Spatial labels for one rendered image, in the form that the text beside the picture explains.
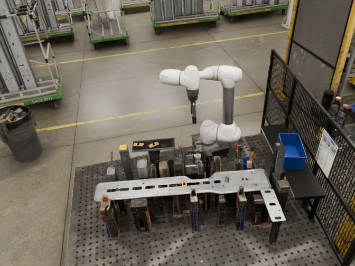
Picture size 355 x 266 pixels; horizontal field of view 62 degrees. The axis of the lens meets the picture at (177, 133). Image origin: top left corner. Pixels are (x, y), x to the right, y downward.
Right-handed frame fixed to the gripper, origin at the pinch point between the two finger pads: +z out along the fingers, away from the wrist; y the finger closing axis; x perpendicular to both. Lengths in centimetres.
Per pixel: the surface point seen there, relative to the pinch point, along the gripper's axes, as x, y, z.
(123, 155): -60, -5, 37
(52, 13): -320, -665, 74
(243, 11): 212, -694, 119
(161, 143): -27.5, -8.6, 30.1
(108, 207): -68, 47, 40
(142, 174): -45, 13, 43
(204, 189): 4, 32, 46
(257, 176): 47, 23, 46
